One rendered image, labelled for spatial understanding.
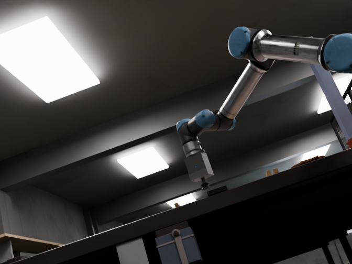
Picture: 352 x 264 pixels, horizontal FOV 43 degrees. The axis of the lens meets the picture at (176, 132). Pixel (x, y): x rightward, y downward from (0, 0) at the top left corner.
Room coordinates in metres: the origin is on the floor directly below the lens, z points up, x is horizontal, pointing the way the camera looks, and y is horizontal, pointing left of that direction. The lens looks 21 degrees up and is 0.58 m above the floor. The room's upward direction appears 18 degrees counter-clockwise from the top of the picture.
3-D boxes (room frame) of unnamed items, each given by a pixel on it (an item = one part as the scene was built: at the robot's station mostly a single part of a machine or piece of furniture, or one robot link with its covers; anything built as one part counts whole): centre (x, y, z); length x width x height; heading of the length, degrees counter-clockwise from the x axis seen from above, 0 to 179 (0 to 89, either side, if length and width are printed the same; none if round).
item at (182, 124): (1.82, -0.05, 1.26); 0.09 x 0.08 x 0.11; 44
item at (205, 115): (1.76, -0.13, 1.26); 0.11 x 0.11 x 0.08; 44
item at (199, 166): (1.83, -0.05, 1.10); 0.10 x 0.09 x 0.16; 157
